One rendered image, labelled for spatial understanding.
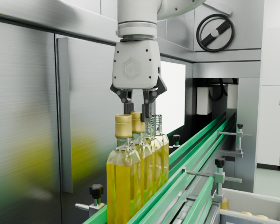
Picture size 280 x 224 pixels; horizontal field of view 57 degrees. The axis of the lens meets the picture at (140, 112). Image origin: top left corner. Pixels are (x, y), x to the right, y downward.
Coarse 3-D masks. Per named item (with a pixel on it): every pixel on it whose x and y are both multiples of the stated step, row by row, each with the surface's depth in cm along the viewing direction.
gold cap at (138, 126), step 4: (132, 112) 56; (136, 112) 56; (140, 112) 56; (132, 116) 56; (136, 116) 56; (140, 116) 56; (132, 120) 56; (136, 120) 56; (140, 120) 56; (132, 124) 56; (136, 124) 56; (140, 124) 56; (144, 124) 57; (132, 128) 56; (136, 128) 56; (140, 128) 56; (144, 128) 57; (136, 132) 56; (140, 132) 56
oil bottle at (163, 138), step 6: (162, 138) 66; (162, 144) 66; (168, 144) 69; (162, 150) 66; (168, 150) 70; (162, 156) 66; (168, 156) 70; (162, 162) 66; (168, 162) 70; (162, 168) 66; (168, 168) 71; (162, 174) 66; (162, 180) 67
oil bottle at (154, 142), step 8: (152, 144) 61; (160, 144) 64; (152, 152) 60; (160, 152) 64; (152, 160) 60; (160, 160) 64; (152, 168) 61; (160, 168) 65; (152, 176) 61; (160, 176) 65; (152, 184) 61; (160, 184) 65; (152, 192) 61
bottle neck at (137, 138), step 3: (132, 132) 57; (132, 135) 57; (135, 135) 57; (138, 135) 56; (141, 135) 57; (132, 138) 57; (135, 138) 57; (138, 138) 57; (141, 138) 57; (132, 141) 57; (135, 141) 57; (138, 141) 57; (141, 141) 57
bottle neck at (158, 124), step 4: (152, 116) 67; (156, 116) 67; (160, 116) 67; (156, 120) 67; (160, 120) 67; (156, 124) 67; (160, 124) 67; (156, 128) 67; (160, 128) 67; (156, 132) 67; (160, 132) 67
